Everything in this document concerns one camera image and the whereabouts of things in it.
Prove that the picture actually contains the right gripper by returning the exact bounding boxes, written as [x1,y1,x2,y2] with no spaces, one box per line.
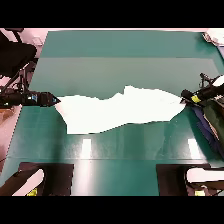
[180,88,202,105]

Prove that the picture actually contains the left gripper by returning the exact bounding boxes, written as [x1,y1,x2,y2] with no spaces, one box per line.
[38,91,54,108]

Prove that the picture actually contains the white shirt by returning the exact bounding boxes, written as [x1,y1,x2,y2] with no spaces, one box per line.
[54,85,186,135]

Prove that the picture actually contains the dark green garment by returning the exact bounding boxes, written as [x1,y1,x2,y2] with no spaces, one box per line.
[201,98,224,142]

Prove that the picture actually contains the blue garment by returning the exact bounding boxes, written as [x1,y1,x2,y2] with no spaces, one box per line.
[187,103,224,160]

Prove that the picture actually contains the black office chair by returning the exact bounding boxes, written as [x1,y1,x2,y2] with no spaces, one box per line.
[0,28,38,88]

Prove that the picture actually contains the white garment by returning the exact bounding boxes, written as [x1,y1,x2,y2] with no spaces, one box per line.
[203,28,224,47]

